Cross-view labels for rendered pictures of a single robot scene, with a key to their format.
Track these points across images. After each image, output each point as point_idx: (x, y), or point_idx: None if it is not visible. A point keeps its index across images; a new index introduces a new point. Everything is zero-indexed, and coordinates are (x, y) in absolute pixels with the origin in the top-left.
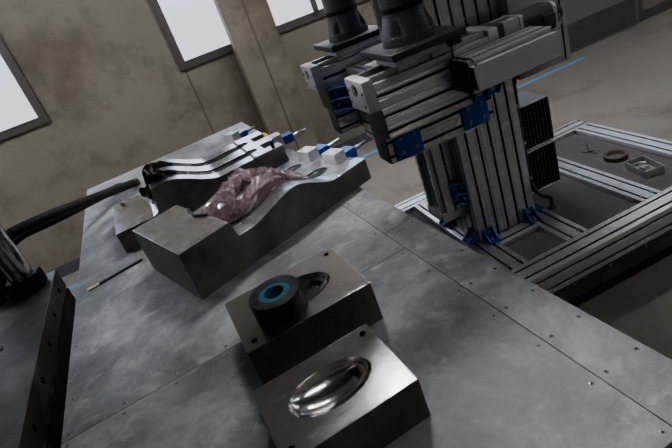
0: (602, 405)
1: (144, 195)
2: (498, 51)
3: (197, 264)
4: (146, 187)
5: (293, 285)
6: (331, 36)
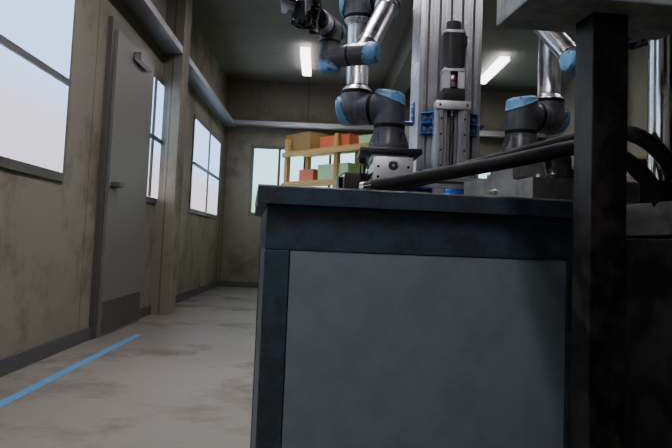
0: None
1: (563, 173)
2: None
3: None
4: (550, 168)
5: None
6: (396, 143)
